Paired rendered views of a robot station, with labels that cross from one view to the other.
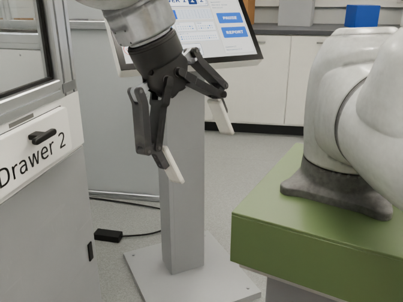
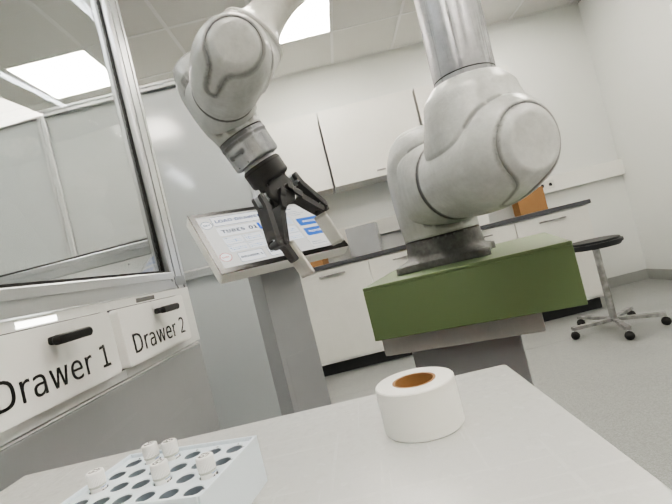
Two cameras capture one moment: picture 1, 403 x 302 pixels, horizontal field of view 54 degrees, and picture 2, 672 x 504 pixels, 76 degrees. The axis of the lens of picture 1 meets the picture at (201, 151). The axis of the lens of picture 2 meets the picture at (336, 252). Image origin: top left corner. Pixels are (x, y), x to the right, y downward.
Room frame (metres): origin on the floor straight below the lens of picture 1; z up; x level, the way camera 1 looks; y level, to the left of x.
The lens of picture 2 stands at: (-0.21, 0.11, 0.92)
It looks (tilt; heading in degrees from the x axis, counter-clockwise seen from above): 1 degrees up; 350
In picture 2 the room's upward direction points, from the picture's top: 14 degrees counter-clockwise
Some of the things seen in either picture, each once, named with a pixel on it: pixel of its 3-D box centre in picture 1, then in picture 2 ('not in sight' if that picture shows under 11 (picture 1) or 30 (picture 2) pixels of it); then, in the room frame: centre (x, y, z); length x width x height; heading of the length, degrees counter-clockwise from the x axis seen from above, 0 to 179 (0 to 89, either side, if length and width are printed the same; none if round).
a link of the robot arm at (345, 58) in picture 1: (359, 96); (430, 181); (0.62, -0.26, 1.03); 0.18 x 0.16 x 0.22; 5
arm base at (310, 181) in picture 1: (349, 166); (446, 246); (0.65, -0.27, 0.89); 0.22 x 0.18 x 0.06; 147
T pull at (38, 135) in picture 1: (39, 136); (164, 309); (0.77, 0.34, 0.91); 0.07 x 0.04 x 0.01; 167
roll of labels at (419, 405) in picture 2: not in sight; (419, 402); (0.16, 0.01, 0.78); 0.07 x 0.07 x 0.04
